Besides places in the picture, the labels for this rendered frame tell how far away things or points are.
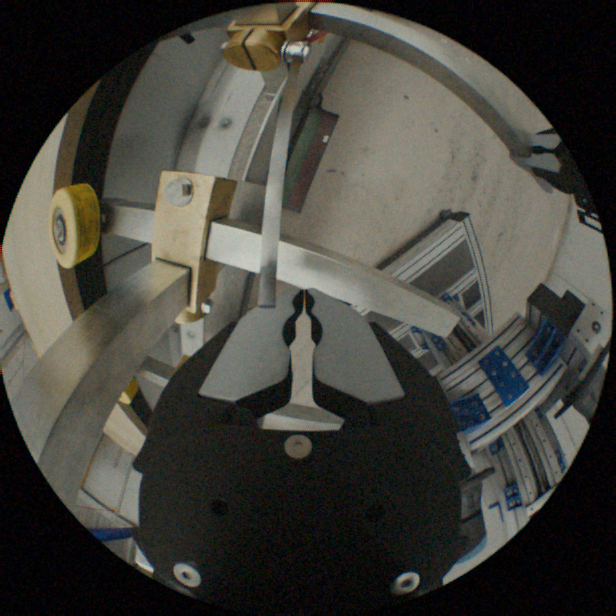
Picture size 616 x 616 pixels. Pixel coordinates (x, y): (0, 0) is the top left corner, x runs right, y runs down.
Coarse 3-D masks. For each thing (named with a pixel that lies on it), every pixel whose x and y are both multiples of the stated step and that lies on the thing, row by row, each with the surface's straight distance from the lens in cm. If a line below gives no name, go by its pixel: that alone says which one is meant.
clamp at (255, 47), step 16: (288, 16) 21; (304, 16) 23; (240, 32) 21; (256, 32) 20; (272, 32) 20; (288, 32) 20; (304, 32) 24; (224, 48) 21; (240, 48) 20; (256, 48) 19; (272, 48) 19; (240, 64) 22; (256, 64) 22; (272, 64) 21
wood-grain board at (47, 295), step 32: (64, 128) 29; (64, 160) 29; (32, 192) 38; (32, 224) 39; (32, 256) 42; (32, 288) 52; (64, 288) 31; (32, 320) 76; (64, 320) 37; (128, 416) 55; (128, 448) 182
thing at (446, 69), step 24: (192, 24) 30; (216, 24) 29; (312, 24) 25; (336, 24) 24; (360, 24) 23; (384, 24) 24; (384, 48) 25; (408, 48) 24; (432, 48) 25; (432, 72) 25; (456, 72) 24; (480, 96) 25; (504, 120) 27; (504, 144) 30; (528, 144) 30
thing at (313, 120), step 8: (312, 112) 33; (320, 112) 33; (312, 120) 32; (304, 128) 32; (312, 128) 32; (304, 136) 31; (312, 136) 31; (296, 144) 31; (304, 144) 31; (296, 152) 30; (304, 152) 30; (296, 160) 30; (288, 168) 30; (296, 168) 30; (288, 176) 30; (296, 176) 30; (288, 184) 30; (288, 192) 30
